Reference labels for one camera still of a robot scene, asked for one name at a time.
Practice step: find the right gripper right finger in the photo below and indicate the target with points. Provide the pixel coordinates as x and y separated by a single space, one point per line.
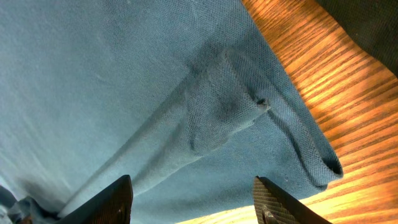
273 205

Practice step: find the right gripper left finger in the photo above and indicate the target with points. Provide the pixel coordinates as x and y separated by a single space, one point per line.
111 206

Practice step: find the blue t-shirt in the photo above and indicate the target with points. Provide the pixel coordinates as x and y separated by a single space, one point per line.
186 97

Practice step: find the black garment right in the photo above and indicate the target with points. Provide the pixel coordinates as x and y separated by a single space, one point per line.
371 24

